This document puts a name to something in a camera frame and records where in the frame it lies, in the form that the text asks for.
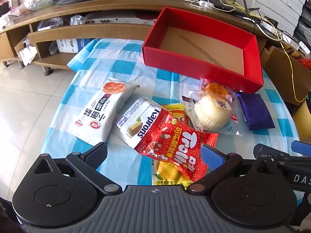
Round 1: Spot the white noodle snack bag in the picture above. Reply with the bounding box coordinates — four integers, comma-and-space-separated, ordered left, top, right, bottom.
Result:
68, 78, 139, 146

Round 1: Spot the yellow cable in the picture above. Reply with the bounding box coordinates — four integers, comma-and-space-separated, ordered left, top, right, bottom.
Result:
213, 0, 309, 103

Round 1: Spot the white round bun pack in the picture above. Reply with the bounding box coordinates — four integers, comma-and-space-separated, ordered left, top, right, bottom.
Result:
189, 90, 242, 136

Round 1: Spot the purple foil snack pack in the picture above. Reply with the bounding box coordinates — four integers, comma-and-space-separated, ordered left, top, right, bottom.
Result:
236, 92, 275, 130

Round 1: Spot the brown cardboard box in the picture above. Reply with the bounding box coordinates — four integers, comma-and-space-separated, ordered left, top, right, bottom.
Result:
261, 46, 310, 106

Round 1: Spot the white chicken snack pouch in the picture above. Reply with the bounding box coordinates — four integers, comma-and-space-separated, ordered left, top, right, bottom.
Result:
182, 96, 195, 125

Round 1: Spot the wooden TV stand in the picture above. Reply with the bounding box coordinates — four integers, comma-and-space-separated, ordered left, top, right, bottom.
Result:
0, 0, 268, 76

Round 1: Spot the blue white checkered tablecloth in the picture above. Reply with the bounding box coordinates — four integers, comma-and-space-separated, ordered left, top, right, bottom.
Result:
42, 38, 299, 187

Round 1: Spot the red cardboard box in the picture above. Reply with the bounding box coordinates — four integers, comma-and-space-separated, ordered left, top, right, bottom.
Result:
142, 7, 264, 93

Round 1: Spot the white box under shelf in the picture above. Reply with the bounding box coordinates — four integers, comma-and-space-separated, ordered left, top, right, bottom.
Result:
56, 38, 92, 54

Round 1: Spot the orange meat floss cake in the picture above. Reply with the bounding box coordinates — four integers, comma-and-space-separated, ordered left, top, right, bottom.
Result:
200, 78, 234, 103

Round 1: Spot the white Kaprons wafer pack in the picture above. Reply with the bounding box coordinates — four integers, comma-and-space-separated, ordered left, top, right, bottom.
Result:
113, 97, 165, 149

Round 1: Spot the yellow dried mango bag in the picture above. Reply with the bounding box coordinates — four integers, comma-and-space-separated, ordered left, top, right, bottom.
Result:
151, 103, 192, 188

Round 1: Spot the red Trolli gummy bag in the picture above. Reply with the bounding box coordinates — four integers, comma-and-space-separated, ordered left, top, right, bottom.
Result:
135, 109, 218, 182

